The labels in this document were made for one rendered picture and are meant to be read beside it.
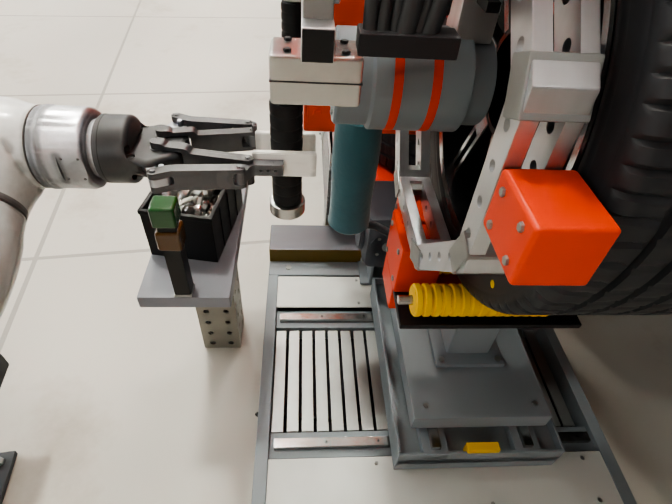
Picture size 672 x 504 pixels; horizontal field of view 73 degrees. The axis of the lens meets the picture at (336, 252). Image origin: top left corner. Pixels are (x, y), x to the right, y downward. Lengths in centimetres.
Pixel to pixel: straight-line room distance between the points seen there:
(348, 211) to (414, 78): 37
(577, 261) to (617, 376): 115
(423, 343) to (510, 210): 72
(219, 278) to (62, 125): 46
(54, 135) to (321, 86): 27
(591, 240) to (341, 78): 27
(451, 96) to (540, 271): 29
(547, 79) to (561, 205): 11
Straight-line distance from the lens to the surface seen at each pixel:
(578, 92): 45
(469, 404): 106
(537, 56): 44
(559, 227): 41
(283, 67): 46
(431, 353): 111
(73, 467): 130
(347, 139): 82
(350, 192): 88
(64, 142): 55
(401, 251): 81
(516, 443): 113
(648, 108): 45
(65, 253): 177
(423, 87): 63
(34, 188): 59
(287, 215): 56
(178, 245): 79
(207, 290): 90
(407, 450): 107
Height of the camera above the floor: 111
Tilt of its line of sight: 44 degrees down
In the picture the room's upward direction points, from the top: 5 degrees clockwise
